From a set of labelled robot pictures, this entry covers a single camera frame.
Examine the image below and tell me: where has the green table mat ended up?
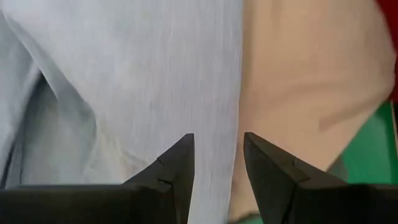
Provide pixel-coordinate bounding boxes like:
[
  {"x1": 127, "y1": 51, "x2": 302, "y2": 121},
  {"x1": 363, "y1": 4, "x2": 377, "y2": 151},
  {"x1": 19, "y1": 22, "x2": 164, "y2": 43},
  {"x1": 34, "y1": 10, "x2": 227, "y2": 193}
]
[{"x1": 228, "y1": 100, "x2": 398, "y2": 224}]

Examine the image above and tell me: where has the light blue garment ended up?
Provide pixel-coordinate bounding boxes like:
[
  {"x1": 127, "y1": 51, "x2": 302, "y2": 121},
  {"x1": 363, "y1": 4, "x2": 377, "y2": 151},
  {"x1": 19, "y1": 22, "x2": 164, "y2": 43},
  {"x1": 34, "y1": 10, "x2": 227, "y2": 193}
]
[{"x1": 0, "y1": 0, "x2": 244, "y2": 224}]

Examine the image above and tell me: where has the beige garment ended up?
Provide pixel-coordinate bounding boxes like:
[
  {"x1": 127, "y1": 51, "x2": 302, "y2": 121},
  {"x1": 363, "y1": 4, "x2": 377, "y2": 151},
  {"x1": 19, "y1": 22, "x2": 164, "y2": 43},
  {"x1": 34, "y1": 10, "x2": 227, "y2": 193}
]
[{"x1": 227, "y1": 0, "x2": 397, "y2": 223}]

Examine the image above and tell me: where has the red plastic laundry bin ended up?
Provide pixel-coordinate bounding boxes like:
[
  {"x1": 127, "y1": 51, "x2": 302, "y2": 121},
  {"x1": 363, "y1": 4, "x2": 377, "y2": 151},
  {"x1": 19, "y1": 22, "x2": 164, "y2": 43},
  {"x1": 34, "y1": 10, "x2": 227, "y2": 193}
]
[{"x1": 375, "y1": 0, "x2": 398, "y2": 104}]

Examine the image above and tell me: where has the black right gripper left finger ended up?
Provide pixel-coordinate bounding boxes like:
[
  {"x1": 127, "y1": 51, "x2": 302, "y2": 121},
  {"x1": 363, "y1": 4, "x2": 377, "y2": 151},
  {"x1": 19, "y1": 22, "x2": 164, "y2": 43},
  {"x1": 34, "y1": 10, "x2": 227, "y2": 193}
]
[{"x1": 0, "y1": 133, "x2": 195, "y2": 224}]

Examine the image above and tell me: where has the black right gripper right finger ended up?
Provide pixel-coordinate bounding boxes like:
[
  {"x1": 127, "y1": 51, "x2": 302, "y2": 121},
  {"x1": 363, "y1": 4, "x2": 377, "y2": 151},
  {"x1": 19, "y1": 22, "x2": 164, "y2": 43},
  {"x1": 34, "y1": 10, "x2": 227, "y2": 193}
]
[{"x1": 243, "y1": 131, "x2": 398, "y2": 224}]

